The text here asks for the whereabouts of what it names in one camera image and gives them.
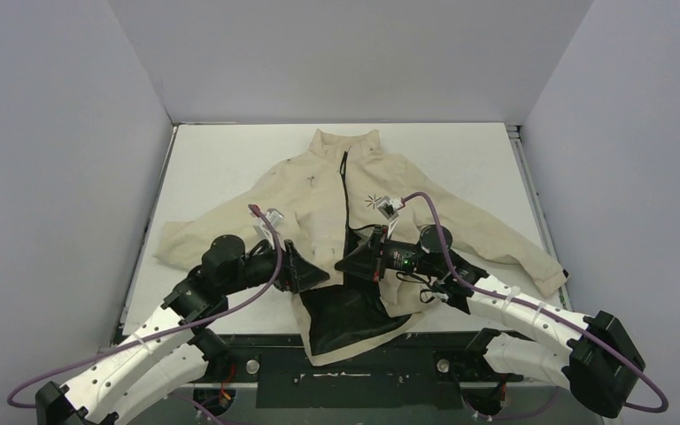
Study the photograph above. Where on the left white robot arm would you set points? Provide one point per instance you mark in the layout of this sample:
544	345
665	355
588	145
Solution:
183	316

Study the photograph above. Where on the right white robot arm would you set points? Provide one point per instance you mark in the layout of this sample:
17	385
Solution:
474	291

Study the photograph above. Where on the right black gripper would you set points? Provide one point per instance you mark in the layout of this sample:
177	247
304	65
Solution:
376	258

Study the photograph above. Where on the beige zip jacket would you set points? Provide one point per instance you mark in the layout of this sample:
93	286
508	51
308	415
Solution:
326	196

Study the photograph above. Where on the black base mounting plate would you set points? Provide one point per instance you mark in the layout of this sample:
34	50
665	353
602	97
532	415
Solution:
415	369

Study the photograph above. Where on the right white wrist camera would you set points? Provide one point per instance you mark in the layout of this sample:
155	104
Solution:
389	208

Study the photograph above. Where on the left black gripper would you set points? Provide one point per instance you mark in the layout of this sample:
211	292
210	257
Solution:
296	274

